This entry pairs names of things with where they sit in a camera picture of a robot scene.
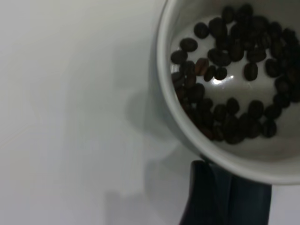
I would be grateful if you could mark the dark grey ceramic mug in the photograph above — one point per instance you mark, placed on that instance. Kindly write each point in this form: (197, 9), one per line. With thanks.
(234, 159)

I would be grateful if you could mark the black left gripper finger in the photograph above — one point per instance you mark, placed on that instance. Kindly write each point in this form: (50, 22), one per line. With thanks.
(201, 199)

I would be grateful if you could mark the coffee beans in grey mug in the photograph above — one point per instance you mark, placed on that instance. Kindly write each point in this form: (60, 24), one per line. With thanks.
(234, 51)

